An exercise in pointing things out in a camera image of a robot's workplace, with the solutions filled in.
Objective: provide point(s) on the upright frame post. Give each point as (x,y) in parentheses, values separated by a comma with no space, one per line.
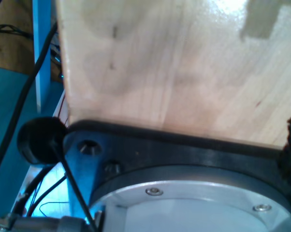
(42,48)

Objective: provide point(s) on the black round plug with lead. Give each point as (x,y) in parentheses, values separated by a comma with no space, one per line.
(39,140)

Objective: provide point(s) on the blue sofa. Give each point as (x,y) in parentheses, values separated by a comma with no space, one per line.
(10,108)

